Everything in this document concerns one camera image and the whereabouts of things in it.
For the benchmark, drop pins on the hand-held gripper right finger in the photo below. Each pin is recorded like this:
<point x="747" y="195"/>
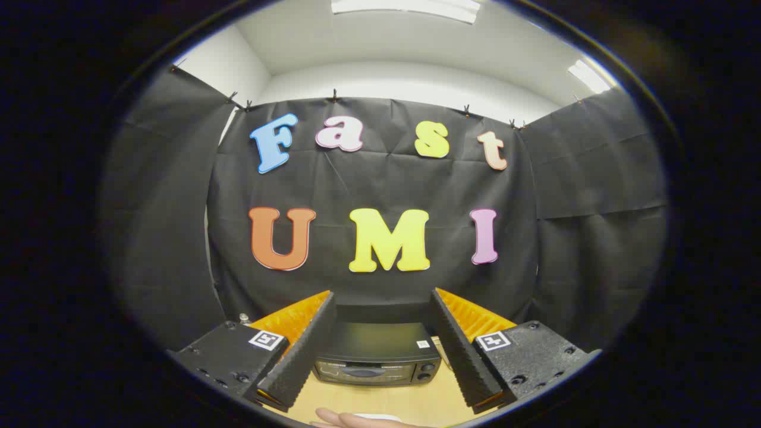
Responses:
<point x="461" y="356"/>

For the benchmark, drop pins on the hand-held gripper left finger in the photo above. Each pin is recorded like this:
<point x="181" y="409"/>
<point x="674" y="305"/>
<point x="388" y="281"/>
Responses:
<point x="303" y="356"/>

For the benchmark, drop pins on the black toaster oven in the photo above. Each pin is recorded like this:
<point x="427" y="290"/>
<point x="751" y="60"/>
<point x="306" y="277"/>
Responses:
<point x="380" y="345"/>

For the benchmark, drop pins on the black backdrop cloth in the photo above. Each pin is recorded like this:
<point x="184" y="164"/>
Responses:
<point x="380" y="178"/>

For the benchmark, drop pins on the small ceiling light panel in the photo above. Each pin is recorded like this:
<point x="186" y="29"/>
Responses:
<point x="588" y="77"/>

